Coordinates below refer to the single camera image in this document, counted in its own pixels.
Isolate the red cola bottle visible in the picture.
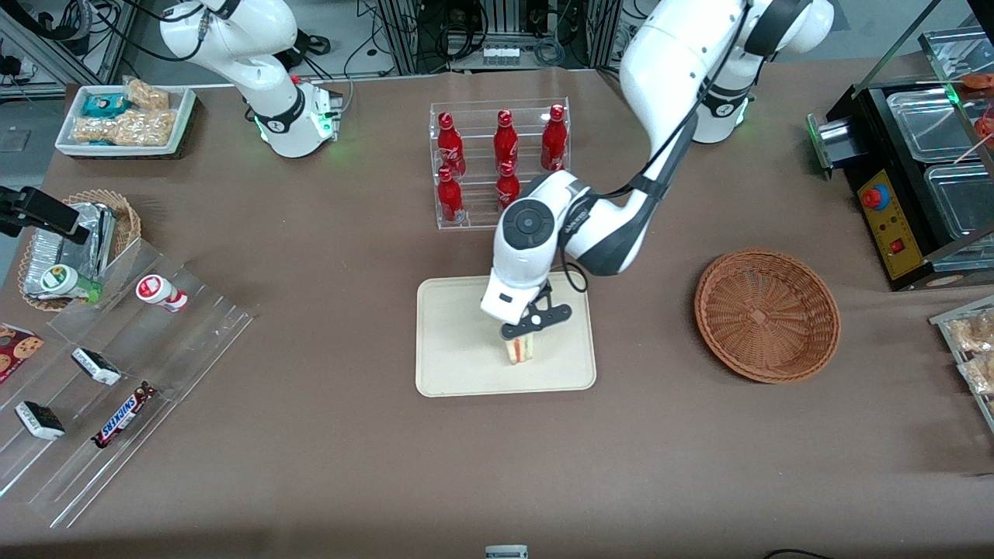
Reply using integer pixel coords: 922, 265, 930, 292
436, 166, 466, 224
540, 104, 568, 172
436, 112, 467, 178
495, 161, 523, 207
494, 109, 520, 173

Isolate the teal snack package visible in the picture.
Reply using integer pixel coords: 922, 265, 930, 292
82, 93, 130, 120

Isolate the grey snack tray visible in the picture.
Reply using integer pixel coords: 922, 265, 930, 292
928, 293, 994, 434

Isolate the white green yogurt bottle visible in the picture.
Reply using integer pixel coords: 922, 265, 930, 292
39, 263, 104, 304

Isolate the red cookie package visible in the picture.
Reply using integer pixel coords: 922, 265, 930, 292
0, 322, 45, 385

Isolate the small puffed rice snack pack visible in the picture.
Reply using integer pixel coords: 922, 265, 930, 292
124, 78, 171, 111

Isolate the large puffed rice snack pack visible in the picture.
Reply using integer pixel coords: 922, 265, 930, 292
72, 109, 179, 148

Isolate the small light wicker basket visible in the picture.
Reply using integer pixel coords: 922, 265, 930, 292
17, 189, 143, 313

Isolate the clear-wrapped rice cracker pack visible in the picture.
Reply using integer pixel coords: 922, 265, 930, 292
959, 353, 994, 394
949, 311, 994, 354

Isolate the cream plastic serving tray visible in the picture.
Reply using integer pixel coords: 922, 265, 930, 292
415, 271, 598, 398

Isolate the white rectangular snack tray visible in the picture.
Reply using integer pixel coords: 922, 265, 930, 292
54, 84, 197, 160

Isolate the brown Snickers bar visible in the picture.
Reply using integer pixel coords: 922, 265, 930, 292
91, 380, 159, 450

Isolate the clear acrylic stepped display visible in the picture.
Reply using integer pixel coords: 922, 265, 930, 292
0, 237, 255, 530

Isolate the aluminium frame beam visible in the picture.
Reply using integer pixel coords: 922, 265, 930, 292
0, 0, 137, 99

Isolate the aluminium equipment rack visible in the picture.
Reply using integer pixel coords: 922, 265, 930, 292
377, 0, 626, 75

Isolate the silver foil package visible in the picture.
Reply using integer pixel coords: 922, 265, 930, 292
66, 200, 118, 280
22, 229, 68, 297

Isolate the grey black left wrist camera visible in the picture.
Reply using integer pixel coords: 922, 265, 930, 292
501, 281, 573, 341

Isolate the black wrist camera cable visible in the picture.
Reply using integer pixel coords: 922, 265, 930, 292
563, 0, 758, 294

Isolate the large brown wicker basket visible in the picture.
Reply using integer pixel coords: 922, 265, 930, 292
694, 248, 842, 385

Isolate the steel food pan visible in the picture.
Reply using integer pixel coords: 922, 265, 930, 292
924, 161, 994, 243
888, 88, 971, 162
919, 28, 994, 85

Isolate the white red yogurt bottle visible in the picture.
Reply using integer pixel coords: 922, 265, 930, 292
135, 273, 189, 314

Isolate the black food warmer machine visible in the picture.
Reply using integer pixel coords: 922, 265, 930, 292
808, 0, 994, 293

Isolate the black white chocolate box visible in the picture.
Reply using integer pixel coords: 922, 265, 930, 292
14, 400, 67, 442
71, 347, 123, 387

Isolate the clear acrylic bottle rack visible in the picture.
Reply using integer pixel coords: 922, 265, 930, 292
429, 98, 572, 231

